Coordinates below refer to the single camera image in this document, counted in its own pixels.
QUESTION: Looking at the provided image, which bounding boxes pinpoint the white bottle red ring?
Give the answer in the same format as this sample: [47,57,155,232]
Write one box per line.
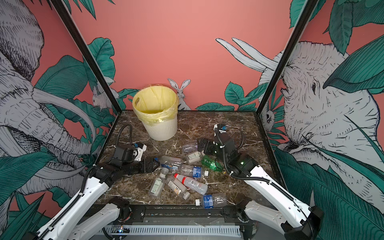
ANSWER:
[173,173,210,195]

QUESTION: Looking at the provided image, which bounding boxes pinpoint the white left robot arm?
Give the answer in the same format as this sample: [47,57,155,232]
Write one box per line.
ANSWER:
[22,158,160,240]

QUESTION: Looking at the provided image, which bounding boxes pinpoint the black left corner frame post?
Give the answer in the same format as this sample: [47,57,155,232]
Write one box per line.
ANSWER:
[51,0,123,115]

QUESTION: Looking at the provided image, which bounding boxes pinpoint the clear bottle brown label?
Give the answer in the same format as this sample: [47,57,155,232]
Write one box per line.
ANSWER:
[166,176,190,200]

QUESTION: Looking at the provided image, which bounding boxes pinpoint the clear bottle green label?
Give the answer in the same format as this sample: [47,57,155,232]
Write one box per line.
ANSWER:
[149,168,169,197]

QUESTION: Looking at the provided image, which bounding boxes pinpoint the clear bottle purple label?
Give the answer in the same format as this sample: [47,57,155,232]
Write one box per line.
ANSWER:
[182,143,198,154]

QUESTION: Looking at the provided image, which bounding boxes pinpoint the white ribbed waste bin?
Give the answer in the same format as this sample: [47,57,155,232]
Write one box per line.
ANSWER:
[132,85,180,142]

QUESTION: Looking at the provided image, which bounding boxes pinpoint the black corner frame post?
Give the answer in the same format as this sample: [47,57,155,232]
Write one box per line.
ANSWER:
[51,0,123,115]
[256,0,318,116]

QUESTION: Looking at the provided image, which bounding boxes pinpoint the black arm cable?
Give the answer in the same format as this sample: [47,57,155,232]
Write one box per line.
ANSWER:
[213,127,310,220]
[35,124,133,240]

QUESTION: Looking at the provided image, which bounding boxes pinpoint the clear bottle blue label centre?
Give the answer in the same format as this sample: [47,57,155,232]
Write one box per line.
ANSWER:
[179,165,209,179]

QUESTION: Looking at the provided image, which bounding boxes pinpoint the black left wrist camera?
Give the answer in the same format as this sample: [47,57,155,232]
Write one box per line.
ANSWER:
[113,143,147,163]

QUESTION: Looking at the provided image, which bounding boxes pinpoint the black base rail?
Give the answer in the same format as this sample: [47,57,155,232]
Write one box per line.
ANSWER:
[123,205,250,224]

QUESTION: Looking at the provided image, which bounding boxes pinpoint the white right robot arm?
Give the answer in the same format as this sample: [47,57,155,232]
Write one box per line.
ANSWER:
[198,139,324,240]

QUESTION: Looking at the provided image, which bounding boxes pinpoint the clear bottle white label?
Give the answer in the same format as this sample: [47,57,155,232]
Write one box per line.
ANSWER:
[187,151,202,165]

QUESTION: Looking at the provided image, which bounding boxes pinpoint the green plastic bottle yellow cap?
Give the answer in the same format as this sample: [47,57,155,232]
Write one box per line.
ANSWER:
[201,155,225,173]

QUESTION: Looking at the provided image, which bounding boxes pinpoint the front bottle blue label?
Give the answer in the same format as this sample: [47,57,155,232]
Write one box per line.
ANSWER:
[195,193,228,209]

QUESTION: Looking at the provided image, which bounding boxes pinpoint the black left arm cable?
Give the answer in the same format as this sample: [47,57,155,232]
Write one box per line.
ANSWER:
[35,124,133,240]

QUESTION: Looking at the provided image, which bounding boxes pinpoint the black right corner frame post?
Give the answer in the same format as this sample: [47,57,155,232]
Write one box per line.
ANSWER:
[256,0,318,116]

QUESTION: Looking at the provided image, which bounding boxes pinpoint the clear bottle blue cap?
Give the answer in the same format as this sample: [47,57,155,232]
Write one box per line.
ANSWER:
[154,156,183,171]

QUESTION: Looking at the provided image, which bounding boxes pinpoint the yellow plastic bin liner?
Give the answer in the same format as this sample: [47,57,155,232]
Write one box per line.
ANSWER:
[132,85,179,126]

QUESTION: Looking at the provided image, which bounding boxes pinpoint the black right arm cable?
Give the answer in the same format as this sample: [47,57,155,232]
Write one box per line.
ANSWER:
[213,127,310,220]

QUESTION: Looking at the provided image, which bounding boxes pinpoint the white vented cable duct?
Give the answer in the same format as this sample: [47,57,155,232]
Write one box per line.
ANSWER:
[105,225,242,238]

